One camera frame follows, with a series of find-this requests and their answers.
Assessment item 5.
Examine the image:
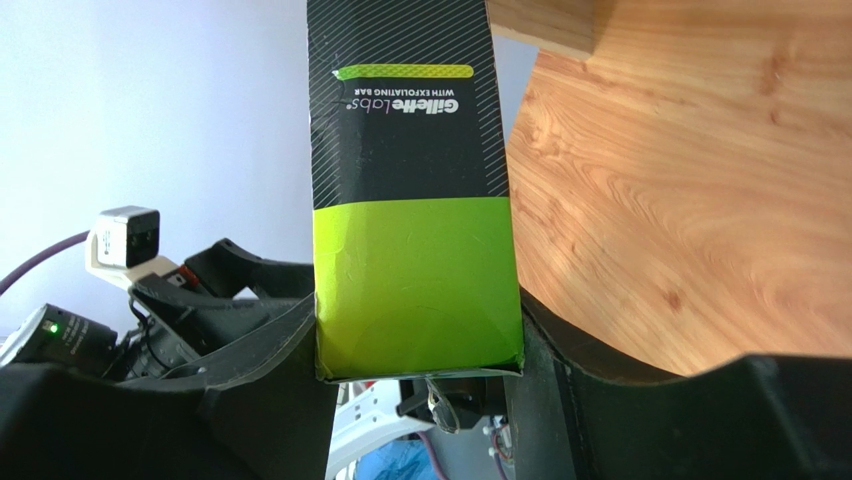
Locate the wooden two-tier shelf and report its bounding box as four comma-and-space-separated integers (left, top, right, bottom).
486, 0, 595, 60

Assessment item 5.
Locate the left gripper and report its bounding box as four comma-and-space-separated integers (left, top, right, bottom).
1, 238, 315, 381

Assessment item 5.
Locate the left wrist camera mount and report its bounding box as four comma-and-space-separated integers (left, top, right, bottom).
84, 205, 178, 292

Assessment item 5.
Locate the blue cloth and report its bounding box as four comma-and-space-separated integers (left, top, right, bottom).
355, 440, 438, 480

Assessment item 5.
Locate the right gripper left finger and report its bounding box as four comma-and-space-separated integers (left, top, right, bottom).
1, 298, 337, 479

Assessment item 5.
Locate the green black razor pack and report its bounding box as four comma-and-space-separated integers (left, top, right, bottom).
306, 0, 524, 382

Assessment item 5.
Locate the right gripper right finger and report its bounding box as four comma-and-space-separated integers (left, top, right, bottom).
506, 292, 851, 479

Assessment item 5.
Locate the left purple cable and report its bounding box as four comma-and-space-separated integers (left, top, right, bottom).
0, 230, 91, 297

